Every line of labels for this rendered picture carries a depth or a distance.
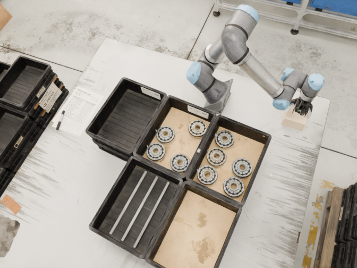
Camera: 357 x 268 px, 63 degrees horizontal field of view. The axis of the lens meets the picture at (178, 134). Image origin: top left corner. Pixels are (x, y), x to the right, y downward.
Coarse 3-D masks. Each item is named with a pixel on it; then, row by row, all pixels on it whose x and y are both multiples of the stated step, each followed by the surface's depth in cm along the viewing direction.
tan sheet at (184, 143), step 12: (168, 120) 166; (180, 120) 165; (192, 120) 164; (204, 120) 164; (180, 132) 162; (180, 144) 159; (192, 144) 158; (144, 156) 157; (168, 156) 156; (192, 156) 155; (168, 168) 153
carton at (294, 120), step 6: (288, 114) 168; (294, 114) 168; (282, 120) 174; (288, 120) 167; (294, 120) 166; (300, 120) 166; (306, 120) 166; (288, 126) 172; (294, 126) 170; (300, 126) 168
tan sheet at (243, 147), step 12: (240, 144) 156; (252, 144) 156; (264, 144) 155; (216, 156) 154; (228, 156) 154; (240, 156) 153; (252, 156) 153; (216, 168) 151; (228, 168) 151; (240, 168) 150
